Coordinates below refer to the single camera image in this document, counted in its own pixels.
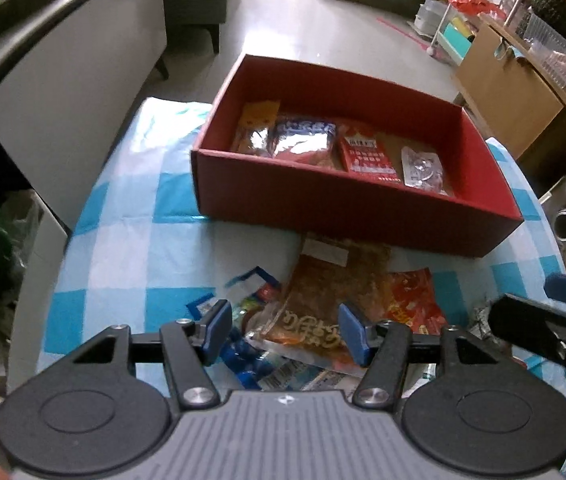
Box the blue white wrapper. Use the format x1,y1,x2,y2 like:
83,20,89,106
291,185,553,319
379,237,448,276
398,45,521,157
225,265,284,311

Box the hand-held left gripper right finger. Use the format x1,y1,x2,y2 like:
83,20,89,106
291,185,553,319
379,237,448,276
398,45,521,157
337,301,512,409

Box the red crinkly snack packet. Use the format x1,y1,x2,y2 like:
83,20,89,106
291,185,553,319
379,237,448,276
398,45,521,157
383,267,448,336

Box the white metal rack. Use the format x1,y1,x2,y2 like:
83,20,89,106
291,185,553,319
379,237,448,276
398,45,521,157
430,0,534,66

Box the red bag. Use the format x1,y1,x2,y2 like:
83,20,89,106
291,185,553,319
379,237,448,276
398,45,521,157
450,0,504,18

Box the wooden sideboard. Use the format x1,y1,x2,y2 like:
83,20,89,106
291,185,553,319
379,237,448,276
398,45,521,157
455,15,566,211

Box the blue checkered tablecloth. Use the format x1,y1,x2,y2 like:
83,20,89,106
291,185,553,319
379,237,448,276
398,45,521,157
38,96,566,478

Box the grey side cabinet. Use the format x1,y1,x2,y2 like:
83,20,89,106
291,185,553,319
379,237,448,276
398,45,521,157
0,0,170,241

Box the yellow snack packet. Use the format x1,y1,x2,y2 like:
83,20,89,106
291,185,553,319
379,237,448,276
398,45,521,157
230,100,281,157

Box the tall red snack packet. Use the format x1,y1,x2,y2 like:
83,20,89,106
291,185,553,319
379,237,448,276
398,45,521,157
335,127,396,176

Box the white plastic containers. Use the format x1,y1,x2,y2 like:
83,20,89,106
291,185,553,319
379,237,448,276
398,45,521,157
414,0,451,36

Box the blue red snack packet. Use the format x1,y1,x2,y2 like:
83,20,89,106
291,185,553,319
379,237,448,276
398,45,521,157
269,112,339,167

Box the red cardboard box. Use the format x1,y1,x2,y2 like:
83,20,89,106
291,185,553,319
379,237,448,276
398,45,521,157
190,53,524,259

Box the blue dotted snack packet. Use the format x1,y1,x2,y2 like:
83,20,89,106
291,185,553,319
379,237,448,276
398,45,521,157
223,330,274,391

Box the silver white snack packet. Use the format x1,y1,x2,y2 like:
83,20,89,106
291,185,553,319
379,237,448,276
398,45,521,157
400,145,456,196

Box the crumpled silver wrapper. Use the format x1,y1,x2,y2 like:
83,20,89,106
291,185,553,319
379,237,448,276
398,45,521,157
468,295,501,336

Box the teal storage bin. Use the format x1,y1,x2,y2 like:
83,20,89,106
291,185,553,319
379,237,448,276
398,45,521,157
438,17,478,61

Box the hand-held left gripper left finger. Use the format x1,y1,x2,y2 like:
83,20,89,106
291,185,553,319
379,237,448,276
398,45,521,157
70,299,234,409

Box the brown clear snack packet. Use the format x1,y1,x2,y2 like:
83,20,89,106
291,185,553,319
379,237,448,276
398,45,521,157
258,237,394,371

